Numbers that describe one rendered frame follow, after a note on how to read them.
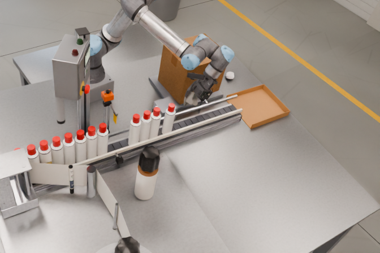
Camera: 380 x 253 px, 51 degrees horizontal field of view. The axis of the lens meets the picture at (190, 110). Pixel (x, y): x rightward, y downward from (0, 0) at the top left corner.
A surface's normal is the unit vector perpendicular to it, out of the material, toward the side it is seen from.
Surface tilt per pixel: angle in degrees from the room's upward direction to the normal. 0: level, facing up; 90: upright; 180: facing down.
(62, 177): 90
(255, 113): 0
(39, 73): 0
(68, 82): 90
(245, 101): 0
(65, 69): 90
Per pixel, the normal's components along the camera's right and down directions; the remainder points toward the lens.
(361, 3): -0.76, 0.35
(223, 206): 0.18, -0.70
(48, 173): 0.05, 0.71
